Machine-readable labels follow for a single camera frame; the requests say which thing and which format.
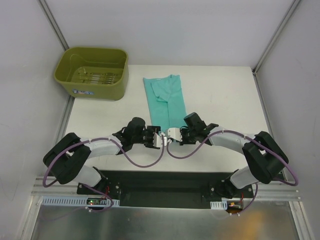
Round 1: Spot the teal t shirt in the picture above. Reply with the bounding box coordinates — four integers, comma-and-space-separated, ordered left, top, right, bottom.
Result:
143, 74, 187, 131

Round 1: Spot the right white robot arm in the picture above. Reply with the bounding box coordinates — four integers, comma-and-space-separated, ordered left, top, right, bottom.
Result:
180, 112, 289, 199

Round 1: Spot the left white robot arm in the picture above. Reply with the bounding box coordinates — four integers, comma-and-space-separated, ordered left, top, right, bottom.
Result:
42, 117, 167, 195

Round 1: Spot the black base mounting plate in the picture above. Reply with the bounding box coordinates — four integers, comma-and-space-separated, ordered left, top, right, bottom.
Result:
47, 169, 286, 210

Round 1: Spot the olive green plastic bin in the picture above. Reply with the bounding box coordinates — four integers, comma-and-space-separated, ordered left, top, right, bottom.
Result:
54, 46, 129, 101

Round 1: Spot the reflective metal sheet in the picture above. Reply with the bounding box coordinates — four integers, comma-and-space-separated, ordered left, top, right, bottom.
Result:
24, 199, 314, 240

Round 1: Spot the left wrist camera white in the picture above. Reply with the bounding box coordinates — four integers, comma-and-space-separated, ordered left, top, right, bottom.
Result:
153, 132, 168, 149

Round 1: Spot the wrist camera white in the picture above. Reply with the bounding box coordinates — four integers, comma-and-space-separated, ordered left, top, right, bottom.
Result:
153, 132, 168, 149
165, 127, 183, 142

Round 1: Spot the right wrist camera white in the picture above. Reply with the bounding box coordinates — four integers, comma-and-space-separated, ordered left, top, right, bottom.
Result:
165, 127, 183, 142

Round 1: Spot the right white cable duct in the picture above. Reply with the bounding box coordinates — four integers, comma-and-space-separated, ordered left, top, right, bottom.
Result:
210, 200, 228, 211

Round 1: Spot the white cable duct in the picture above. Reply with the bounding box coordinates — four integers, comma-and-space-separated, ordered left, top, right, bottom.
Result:
210, 200, 228, 211
42, 196, 112, 208

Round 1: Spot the right aluminium corner post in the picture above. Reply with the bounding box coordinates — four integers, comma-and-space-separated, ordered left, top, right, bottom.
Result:
252, 0, 302, 76

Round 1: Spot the aluminium corner post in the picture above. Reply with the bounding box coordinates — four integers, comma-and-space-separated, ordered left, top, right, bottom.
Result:
37, 0, 69, 51
252, 0, 302, 76

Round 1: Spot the aluminium frame rail front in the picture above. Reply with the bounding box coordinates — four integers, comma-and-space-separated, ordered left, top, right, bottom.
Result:
31, 176, 302, 202

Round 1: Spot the left white cable duct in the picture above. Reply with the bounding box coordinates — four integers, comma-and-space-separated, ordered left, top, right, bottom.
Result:
42, 196, 112, 208

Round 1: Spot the left aluminium corner post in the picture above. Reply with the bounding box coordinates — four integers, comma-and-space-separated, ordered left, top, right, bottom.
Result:
37, 0, 69, 51

